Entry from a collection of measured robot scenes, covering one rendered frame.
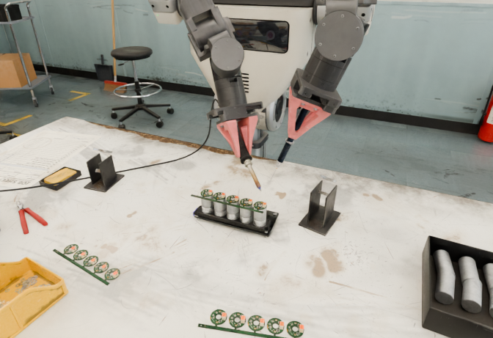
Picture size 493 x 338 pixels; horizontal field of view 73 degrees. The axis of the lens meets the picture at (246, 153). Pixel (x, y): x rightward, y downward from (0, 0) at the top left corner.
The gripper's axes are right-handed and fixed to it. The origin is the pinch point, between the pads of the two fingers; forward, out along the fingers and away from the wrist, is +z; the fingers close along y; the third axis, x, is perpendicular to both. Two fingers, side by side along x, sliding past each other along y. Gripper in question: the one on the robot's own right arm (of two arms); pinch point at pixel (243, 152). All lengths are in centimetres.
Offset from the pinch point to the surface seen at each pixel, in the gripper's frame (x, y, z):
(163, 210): 10.6, -16.5, 8.8
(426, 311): -27.4, 11.8, 26.4
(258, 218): -4.6, -1.3, 12.7
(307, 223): -4.1, 8.9, 16.5
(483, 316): -28.5, 21.0, 30.2
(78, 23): 373, -33, -181
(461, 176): 94, 184, 49
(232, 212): -1.2, -5.0, 10.9
